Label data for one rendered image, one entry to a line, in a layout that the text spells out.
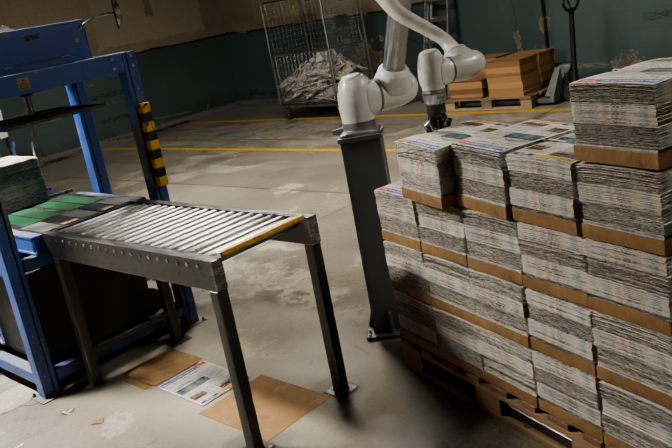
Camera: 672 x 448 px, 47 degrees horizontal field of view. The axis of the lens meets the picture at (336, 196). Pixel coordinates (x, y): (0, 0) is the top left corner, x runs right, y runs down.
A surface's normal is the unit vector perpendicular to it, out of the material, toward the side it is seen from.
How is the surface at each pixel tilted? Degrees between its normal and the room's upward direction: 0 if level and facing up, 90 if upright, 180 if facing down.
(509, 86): 90
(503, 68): 91
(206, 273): 90
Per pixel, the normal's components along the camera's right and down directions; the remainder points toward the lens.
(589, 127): -0.86, 0.27
